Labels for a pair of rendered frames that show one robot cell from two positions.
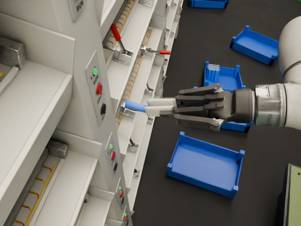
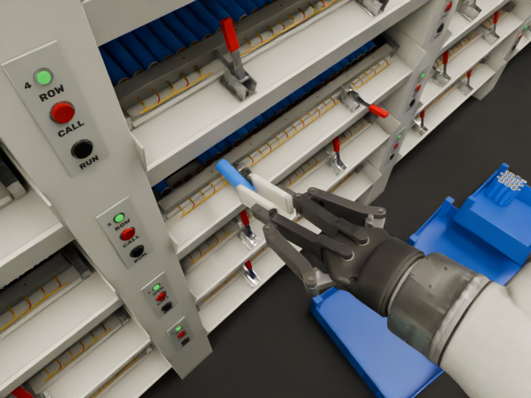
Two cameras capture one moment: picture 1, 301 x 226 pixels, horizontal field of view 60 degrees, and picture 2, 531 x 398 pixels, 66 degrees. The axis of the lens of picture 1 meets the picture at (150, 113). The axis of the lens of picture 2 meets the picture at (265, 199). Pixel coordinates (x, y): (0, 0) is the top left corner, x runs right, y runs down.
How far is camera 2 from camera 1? 26 cm
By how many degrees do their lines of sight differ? 21
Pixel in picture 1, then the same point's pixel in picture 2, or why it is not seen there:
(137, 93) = (283, 159)
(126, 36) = (278, 52)
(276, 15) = not seen: outside the picture
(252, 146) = not seen: hidden behind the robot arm
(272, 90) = (448, 281)
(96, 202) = (98, 287)
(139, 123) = not seen: hidden behind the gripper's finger
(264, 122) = (402, 333)
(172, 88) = (413, 180)
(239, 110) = (365, 281)
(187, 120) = (276, 245)
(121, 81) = (205, 122)
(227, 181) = (400, 383)
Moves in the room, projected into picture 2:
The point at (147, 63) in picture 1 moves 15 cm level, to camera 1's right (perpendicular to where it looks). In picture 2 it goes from (338, 116) to (416, 150)
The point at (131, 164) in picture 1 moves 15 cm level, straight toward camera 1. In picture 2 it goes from (230, 262) to (189, 332)
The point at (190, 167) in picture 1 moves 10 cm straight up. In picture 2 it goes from (353, 322) to (360, 307)
